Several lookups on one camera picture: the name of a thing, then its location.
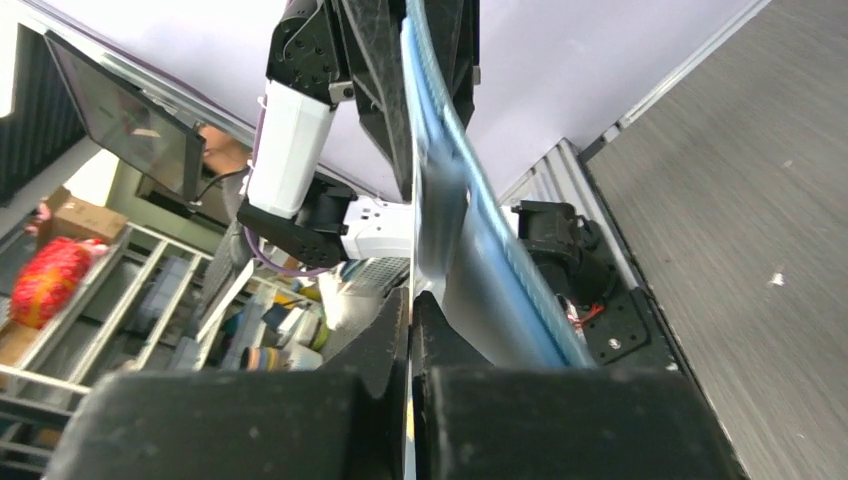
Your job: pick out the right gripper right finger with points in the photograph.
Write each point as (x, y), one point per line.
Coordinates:
(476, 421)

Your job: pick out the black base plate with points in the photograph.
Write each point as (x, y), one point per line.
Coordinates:
(621, 326)

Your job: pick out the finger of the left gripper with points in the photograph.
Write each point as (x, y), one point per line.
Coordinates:
(454, 31)
(371, 37)

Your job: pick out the blue leather card holder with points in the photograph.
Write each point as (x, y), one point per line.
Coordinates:
(494, 296)

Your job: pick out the black monitor screen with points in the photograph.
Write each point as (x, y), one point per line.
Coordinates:
(118, 117)

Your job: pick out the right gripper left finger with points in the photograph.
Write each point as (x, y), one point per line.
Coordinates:
(343, 420)

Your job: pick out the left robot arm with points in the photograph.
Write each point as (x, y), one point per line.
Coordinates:
(321, 220)

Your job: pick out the red mesh bag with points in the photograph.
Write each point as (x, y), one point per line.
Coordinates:
(51, 278)

